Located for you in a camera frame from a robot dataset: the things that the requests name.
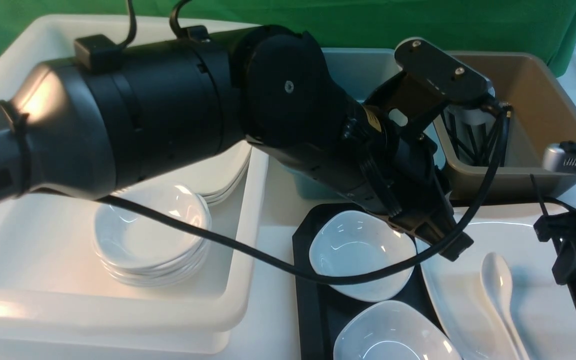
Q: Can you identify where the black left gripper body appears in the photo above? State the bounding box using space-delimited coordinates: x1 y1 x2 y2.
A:
338 100 474 262

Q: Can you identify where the white bowl tray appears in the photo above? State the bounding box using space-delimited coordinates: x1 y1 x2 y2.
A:
333 300 462 360
309 210 418 303

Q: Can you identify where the white spoon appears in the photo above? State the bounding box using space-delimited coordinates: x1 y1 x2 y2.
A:
479 251 530 360

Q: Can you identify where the large white square plate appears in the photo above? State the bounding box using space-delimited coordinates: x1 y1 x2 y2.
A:
422 217 576 360

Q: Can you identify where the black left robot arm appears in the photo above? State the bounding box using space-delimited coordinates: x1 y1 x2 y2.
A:
0 25 486 261

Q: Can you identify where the top stacked white square plate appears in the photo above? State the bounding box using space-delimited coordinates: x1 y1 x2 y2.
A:
115 141 252 195

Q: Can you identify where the black chopsticks bundle in bin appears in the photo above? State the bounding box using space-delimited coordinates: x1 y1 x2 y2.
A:
441 105 502 167

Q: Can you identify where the brown plastic bin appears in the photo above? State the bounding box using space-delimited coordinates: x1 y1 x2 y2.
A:
452 51 576 203

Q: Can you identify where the teal plastic bin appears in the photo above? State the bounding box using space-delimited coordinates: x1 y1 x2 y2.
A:
288 48 446 200

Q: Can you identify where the green backdrop cloth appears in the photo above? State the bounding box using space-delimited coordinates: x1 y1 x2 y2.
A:
0 0 576 76

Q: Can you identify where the top stacked white bowl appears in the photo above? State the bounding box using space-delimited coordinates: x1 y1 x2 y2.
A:
94 182 211 271

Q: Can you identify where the large white plastic bin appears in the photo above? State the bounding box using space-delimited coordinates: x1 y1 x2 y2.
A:
0 14 269 354

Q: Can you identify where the black cable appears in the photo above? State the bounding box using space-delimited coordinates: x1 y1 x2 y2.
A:
98 102 514 286

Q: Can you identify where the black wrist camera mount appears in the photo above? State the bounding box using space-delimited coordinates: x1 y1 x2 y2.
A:
364 38 501 137

